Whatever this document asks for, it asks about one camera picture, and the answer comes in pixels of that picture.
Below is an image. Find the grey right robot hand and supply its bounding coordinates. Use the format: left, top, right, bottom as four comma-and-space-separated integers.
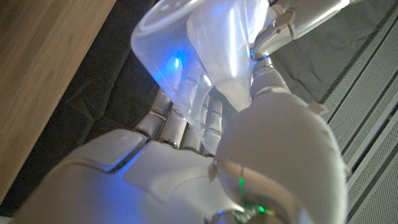
9, 0, 361, 224

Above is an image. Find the clear plastic measuring cup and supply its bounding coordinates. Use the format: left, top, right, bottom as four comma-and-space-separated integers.
130, 0, 271, 155

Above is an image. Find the black backdrop curtain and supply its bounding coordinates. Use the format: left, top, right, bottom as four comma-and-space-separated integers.
0, 0, 396, 217

